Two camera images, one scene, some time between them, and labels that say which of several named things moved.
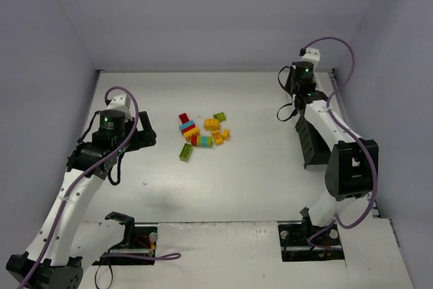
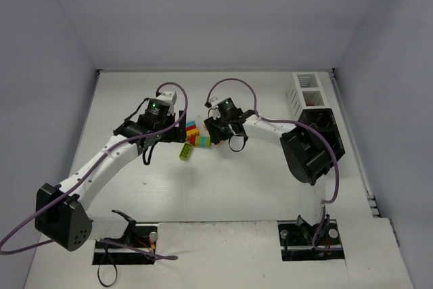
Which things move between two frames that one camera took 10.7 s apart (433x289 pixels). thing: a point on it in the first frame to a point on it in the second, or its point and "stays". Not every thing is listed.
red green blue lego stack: (201, 141) stays
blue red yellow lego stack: (189, 129) stays
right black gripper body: (308, 137) to (212, 130)
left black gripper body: (143, 133) to (179, 126)
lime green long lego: (185, 152) stays
